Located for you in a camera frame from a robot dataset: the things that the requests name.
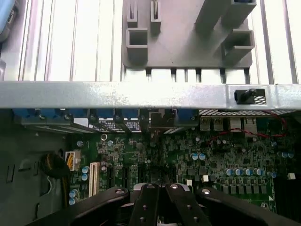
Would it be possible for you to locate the black yellow power cable bundle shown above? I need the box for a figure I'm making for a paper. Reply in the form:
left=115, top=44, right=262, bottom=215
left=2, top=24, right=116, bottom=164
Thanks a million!
left=39, top=152, right=71, bottom=226

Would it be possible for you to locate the light blue device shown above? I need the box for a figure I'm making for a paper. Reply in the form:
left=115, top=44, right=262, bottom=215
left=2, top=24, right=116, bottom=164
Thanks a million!
left=0, top=0, right=19, bottom=43

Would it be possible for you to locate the red black twisted wire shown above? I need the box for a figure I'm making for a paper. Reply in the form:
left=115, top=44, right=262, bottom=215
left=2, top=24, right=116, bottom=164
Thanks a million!
left=208, top=110, right=289, bottom=143

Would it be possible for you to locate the grey parts rack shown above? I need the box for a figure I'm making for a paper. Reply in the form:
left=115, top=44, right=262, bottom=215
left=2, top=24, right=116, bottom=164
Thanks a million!
left=121, top=0, right=256, bottom=69

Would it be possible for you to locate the open dark PC case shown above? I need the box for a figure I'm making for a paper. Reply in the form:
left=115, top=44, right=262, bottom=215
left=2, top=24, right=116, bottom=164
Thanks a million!
left=0, top=80, right=301, bottom=226

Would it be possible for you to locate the white power connector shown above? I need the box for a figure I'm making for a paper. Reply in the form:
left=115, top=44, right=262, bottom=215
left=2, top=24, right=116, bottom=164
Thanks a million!
left=64, top=152, right=80, bottom=171

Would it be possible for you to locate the green motherboard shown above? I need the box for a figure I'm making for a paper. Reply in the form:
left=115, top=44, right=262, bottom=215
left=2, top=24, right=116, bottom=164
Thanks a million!
left=65, top=110, right=301, bottom=212

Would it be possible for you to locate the black finned heatsink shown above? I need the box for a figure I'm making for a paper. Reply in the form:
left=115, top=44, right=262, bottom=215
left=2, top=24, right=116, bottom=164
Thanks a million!
left=273, top=175, right=301, bottom=214

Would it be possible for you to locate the white expansion slot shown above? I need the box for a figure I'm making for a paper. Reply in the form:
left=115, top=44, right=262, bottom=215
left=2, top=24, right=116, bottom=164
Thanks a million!
left=88, top=161, right=99, bottom=198

